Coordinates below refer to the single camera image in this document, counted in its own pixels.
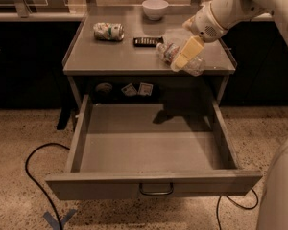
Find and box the black floor cable right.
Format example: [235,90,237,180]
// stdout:
[215,188,259,230]

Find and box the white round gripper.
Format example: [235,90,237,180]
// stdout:
[171,3,228,72]

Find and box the grey metal cabinet table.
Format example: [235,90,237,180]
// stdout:
[61,4,238,110]

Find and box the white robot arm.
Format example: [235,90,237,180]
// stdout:
[182,0,288,230]

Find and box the metal drawer handle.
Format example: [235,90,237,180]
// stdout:
[139,183,174,196]

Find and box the clear plastic water bottle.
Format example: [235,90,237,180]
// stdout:
[156,42,205,77]

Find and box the white tag card right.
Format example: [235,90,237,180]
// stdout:
[138,82,154,96]

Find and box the white tag card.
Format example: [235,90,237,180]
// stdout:
[121,83,137,97]
[138,82,154,96]

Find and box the white tag card left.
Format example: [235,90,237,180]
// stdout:
[121,83,137,97]

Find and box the black floor cable left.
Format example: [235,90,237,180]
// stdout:
[24,142,71,230]

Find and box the round grey object under table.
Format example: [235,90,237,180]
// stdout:
[95,82,113,99]

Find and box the long white back counter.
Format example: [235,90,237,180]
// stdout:
[0,3,288,23]

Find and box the crushed green white can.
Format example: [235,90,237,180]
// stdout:
[93,22,124,41]

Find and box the white ceramic bowl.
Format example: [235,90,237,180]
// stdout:
[142,0,169,20]

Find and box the black floor cable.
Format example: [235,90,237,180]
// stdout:
[215,188,259,230]
[24,142,71,230]

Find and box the dark chocolate bar packet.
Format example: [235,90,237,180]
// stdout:
[133,37,164,47]

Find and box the grey open top drawer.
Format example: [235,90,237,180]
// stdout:
[46,96,262,200]

